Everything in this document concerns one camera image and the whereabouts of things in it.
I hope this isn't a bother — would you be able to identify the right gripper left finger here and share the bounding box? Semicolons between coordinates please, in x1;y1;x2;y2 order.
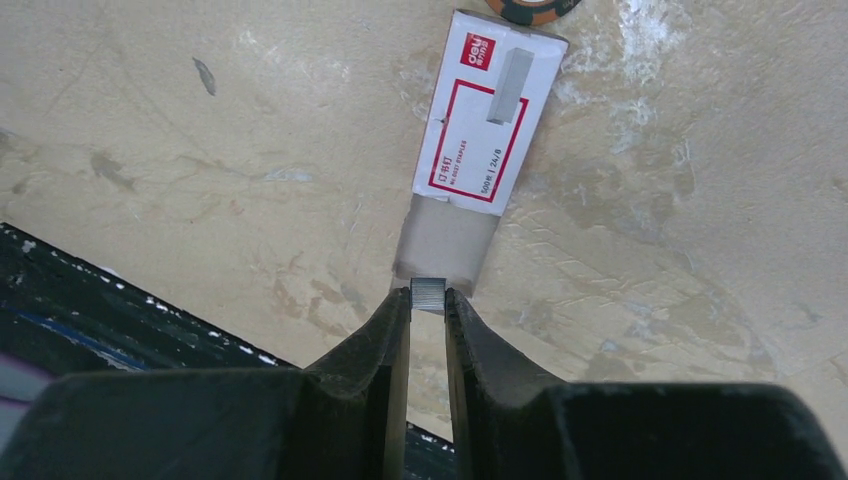
1;288;411;479

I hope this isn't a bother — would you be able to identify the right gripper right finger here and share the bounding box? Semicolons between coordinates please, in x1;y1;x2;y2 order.
444;290;847;479

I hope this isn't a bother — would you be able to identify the staple strip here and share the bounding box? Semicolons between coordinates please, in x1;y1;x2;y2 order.
410;277;447;314

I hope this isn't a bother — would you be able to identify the staple box with clear lid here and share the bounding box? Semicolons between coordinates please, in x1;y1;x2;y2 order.
392;9;569;296

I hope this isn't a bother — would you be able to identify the poker chip near staple box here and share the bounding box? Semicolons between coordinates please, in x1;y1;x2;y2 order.
486;0;581;26

